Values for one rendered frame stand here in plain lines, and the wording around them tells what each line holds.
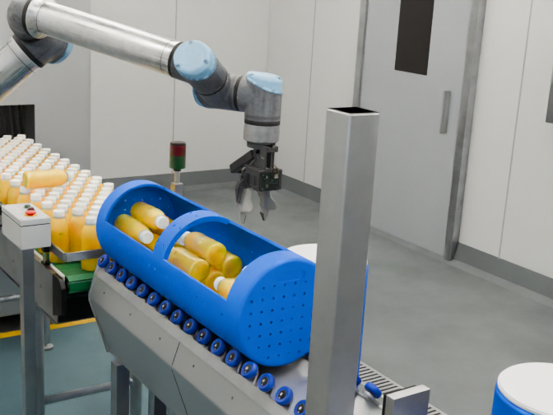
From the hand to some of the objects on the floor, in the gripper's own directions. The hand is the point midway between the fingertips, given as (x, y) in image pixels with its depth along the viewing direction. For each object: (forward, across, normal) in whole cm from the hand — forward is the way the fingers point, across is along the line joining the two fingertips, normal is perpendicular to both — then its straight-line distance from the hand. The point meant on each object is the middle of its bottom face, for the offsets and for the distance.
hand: (252, 216), depth 221 cm
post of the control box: (+130, -29, +91) cm, 161 cm away
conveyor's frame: (+130, 0, +157) cm, 203 cm away
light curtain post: (+129, -33, -79) cm, 155 cm away
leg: (+129, -7, +64) cm, 144 cm away
